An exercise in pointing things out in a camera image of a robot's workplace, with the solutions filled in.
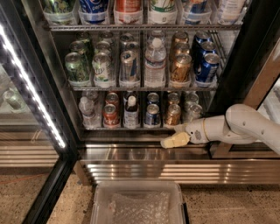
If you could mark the pepsi can top shelf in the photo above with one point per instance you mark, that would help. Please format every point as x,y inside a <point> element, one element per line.
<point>93,11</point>

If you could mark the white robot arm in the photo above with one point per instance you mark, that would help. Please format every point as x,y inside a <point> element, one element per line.
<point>240,125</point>

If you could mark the rear blue can bottom shelf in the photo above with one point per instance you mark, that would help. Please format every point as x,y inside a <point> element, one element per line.
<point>153,98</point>

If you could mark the small water bottle bottom shelf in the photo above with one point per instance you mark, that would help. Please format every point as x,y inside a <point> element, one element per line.
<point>90,118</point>

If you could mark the upper wire shelf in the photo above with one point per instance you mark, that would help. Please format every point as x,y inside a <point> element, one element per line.
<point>139,27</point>

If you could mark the rear red soda can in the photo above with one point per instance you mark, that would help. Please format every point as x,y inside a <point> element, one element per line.
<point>112,98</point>

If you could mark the wire shelf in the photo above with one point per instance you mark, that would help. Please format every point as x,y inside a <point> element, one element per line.
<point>139,27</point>
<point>144,89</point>

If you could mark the red can top shelf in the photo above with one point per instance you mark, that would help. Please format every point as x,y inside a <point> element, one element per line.
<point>127,12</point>

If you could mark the front green can middle shelf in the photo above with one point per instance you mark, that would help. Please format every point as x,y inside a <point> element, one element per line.
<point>76,67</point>

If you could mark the front silver can bottom shelf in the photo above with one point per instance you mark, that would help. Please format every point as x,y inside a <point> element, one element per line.
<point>193,112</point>

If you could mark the blue can shelf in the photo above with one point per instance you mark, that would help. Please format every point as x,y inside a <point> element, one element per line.
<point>153,98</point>
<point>152,116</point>

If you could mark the front red soda can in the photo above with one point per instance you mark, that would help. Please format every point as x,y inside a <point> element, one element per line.
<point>110,115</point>

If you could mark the middle green can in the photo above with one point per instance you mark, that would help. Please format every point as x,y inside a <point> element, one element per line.
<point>81,48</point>

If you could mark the silver can shelf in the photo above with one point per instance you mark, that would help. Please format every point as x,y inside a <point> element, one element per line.
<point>193,112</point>
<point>190,99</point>

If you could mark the front blue can bottom shelf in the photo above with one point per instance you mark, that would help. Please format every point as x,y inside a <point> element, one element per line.
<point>152,116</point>

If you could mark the glass fridge door left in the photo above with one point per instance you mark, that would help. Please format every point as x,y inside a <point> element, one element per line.
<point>28,146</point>

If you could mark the led light strip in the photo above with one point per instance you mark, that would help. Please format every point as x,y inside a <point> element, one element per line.
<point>30,87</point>

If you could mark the water bottle middle shelf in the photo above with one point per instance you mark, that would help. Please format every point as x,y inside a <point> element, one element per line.
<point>155,63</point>

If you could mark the blue pepsi can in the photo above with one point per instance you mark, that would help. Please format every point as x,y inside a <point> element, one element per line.
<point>202,49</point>
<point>207,67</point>

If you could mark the clear plastic bin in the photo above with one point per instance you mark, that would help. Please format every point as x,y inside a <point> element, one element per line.
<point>139,202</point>

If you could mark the dark glass bottle white cap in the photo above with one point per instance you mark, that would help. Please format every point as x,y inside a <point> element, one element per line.
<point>131,119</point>

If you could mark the middle wire shelf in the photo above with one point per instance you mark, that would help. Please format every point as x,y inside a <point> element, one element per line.
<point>144,89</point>

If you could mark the middle gold can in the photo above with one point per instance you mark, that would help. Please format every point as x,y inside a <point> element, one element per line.
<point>178,49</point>

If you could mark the front silver energy can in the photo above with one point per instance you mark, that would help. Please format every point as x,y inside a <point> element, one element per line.
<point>129,66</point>

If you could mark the front 7up can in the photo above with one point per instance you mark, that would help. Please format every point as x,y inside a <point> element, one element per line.
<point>102,67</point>

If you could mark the front blue pepsi can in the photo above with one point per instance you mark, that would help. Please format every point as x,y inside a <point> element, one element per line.
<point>207,67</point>

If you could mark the middle blue pepsi can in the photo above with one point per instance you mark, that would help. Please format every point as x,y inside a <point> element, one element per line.
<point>202,49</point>

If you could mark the red soda can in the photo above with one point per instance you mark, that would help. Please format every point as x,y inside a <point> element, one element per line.
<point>112,98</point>
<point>110,115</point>

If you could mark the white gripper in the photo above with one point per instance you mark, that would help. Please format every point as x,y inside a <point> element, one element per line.
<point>196,130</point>

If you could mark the rear silver can bottom shelf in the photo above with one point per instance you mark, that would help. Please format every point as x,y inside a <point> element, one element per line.
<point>190,99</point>

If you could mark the orange soda can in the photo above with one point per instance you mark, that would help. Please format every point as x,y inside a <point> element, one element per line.
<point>173,114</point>
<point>173,98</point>

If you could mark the front gold can middle shelf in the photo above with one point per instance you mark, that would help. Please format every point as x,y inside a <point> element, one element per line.
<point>180,67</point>

